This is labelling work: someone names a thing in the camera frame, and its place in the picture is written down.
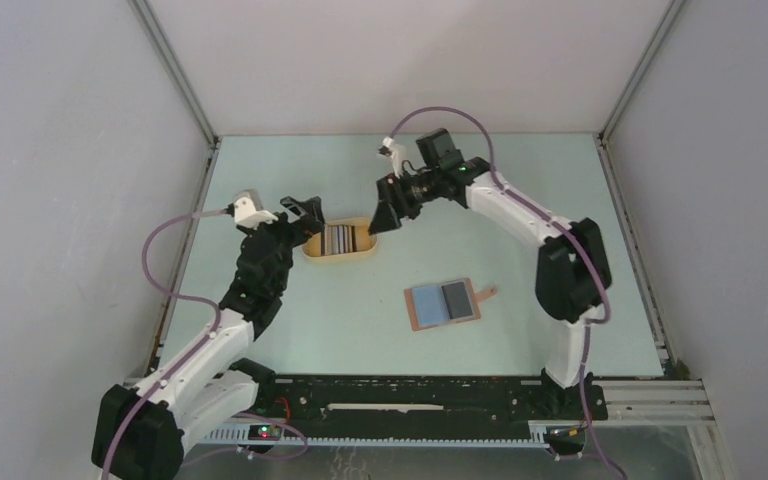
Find dark grey credit card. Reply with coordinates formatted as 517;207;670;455
441;279;476;322

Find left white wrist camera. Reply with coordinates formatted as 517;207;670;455
232;189;278;229

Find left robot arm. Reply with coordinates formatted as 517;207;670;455
91;189;325;479

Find cards in tray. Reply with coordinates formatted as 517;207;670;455
321;224;358;256

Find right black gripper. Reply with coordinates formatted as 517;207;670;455
368;169;441;236

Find brown leather card holder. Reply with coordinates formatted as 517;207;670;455
404;278;498;332

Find grey cable duct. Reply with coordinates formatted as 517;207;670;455
197;423;584;448

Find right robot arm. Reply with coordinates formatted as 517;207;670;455
368;128;612;418

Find yellow oval card tray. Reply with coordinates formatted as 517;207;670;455
301;217;378;264

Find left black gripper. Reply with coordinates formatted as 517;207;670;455
238;197;324;293

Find aluminium frame rail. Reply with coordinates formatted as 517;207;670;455
112;377;717;427

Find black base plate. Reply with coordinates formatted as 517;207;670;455
250;374;609;441

